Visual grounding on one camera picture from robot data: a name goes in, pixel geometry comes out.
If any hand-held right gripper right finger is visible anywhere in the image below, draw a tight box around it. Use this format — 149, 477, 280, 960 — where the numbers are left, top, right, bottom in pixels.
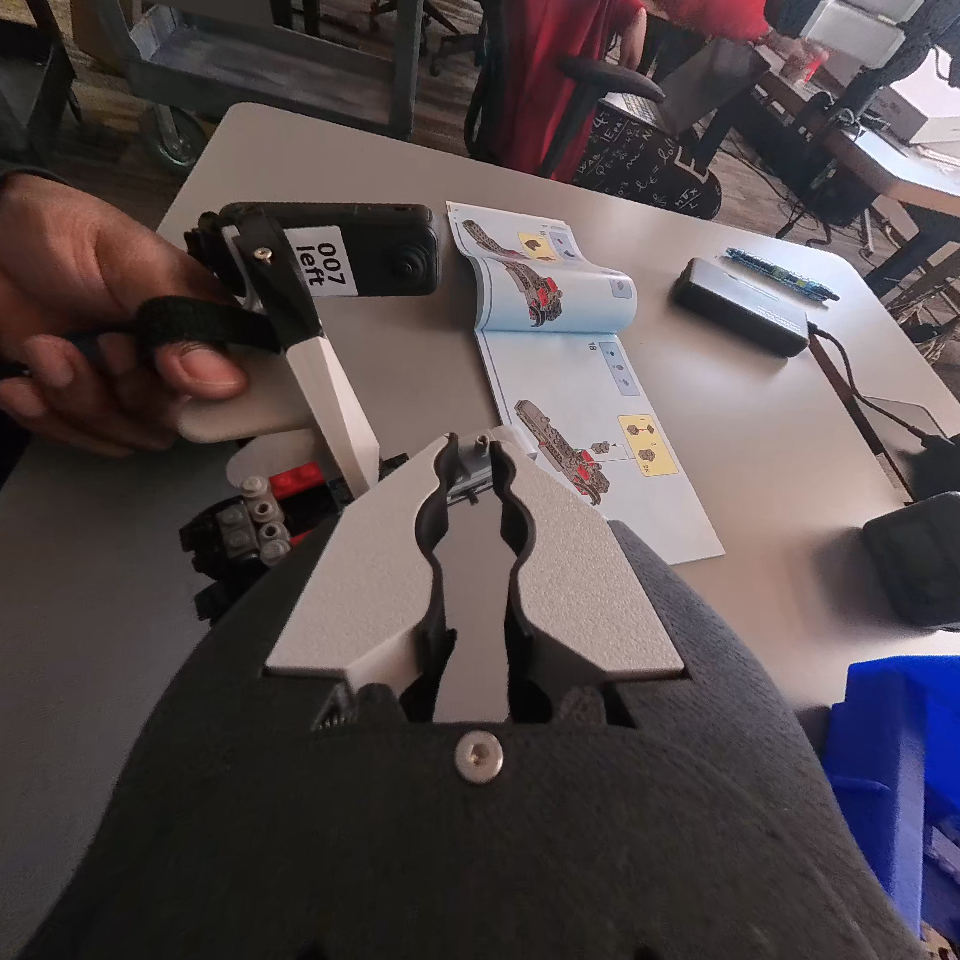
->
489, 442, 685, 708

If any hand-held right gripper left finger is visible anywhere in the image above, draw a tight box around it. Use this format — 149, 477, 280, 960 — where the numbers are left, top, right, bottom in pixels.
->
264, 433, 459, 700

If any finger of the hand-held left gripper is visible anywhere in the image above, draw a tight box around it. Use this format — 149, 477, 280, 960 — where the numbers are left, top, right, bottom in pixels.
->
177, 333, 381, 498
225, 431, 340, 498

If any grey brick model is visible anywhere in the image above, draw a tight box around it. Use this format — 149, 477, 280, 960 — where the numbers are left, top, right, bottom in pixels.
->
178, 450, 421, 627

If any small grey brick piece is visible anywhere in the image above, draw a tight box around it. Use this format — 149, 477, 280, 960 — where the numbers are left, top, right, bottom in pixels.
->
457, 433, 496, 483

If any blue plastic bin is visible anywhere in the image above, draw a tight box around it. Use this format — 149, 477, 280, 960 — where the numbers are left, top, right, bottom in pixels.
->
819, 654, 960, 948

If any person's left forearm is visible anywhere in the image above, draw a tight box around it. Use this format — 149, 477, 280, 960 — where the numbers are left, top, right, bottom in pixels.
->
0, 159, 74, 198

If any grey desk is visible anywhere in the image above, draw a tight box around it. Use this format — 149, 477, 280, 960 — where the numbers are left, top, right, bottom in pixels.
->
0, 102, 960, 946

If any person's left hand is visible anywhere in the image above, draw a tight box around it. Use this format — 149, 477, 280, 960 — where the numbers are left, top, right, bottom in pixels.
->
0, 174, 252, 460

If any brick instruction booklet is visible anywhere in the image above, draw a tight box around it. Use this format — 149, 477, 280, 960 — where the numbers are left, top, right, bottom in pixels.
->
446, 199, 727, 567

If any black cloth with white writing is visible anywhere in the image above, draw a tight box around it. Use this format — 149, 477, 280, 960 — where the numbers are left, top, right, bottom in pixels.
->
572, 105, 723, 224

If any black power bank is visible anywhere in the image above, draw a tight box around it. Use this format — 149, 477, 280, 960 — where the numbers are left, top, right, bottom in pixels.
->
672, 257, 813, 360

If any black charger case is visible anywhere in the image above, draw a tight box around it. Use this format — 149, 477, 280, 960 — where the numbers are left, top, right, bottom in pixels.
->
862, 491, 960, 629

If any grey laptop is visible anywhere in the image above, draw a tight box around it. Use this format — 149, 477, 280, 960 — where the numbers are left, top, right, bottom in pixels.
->
603, 36, 774, 141

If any blue pen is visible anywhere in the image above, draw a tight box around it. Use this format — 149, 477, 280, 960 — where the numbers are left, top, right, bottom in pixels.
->
723, 246, 843, 304

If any wooden-edged work table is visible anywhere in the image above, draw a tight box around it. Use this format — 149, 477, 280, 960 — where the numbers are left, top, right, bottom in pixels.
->
750, 45, 960, 301

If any white flat box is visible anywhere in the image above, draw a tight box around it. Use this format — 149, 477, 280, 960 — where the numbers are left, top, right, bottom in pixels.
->
887, 81, 960, 149

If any black cable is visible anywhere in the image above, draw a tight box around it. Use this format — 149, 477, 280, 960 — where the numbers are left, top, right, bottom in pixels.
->
806, 322, 950, 445

